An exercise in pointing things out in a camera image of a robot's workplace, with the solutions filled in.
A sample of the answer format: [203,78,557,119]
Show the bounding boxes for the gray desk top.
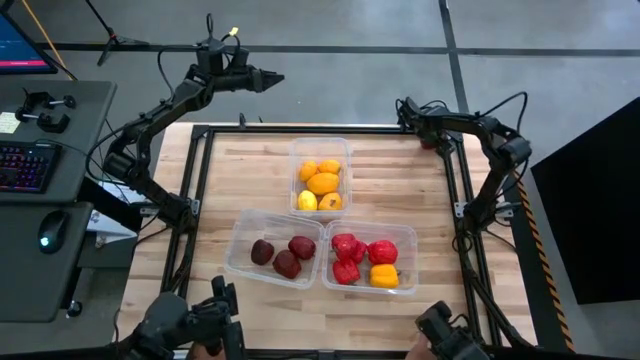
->
[0,79,119,204]

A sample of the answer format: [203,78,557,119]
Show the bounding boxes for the computer monitor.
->
[0,9,60,76]

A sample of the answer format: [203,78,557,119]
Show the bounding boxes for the yellow bell pepper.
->
[368,263,401,290]

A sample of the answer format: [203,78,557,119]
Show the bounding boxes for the backlit black keyboard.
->
[0,140,62,194]

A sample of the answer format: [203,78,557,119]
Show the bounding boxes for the yellow black hazard tape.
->
[512,169,577,354]

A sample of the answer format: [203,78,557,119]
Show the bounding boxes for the bright yellow lemon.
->
[297,189,319,212]

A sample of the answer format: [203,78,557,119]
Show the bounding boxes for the white paper sheet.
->
[87,209,139,250]

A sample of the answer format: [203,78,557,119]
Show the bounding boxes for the pale sticky note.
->
[0,111,21,135]

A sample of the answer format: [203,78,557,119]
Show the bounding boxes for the black screw clamp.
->
[14,107,71,134]
[22,88,78,111]

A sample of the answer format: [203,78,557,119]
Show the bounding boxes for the black computer mouse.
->
[37,209,71,255]

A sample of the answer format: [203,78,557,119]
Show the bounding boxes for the large black panel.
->
[529,96,640,306]

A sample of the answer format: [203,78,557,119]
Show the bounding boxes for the clear plastic bin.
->
[321,219,419,297]
[223,208,325,291]
[288,136,353,220]

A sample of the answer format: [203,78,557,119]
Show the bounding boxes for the black aluminium table frame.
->
[159,122,539,360]

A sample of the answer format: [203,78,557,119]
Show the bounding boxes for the dark gray desk shelf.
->
[0,201,95,324]

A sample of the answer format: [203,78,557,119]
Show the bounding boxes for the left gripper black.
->
[222,63,285,95]

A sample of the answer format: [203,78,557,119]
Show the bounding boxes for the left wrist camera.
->
[195,39,226,76]

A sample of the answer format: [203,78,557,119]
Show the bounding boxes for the person's hand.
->
[403,333,432,360]
[187,342,226,360]

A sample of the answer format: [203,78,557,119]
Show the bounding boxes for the dark red beet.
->
[250,238,275,266]
[272,249,302,280]
[287,235,317,261]

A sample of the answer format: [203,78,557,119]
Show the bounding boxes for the large orange-yellow lemon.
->
[305,172,341,197]

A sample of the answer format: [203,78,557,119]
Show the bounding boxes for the yellow lemon with brown mark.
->
[317,192,344,212]

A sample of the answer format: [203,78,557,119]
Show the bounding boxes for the thin yellow cable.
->
[19,0,76,81]

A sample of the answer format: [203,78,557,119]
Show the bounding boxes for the black tripod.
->
[83,0,151,68]

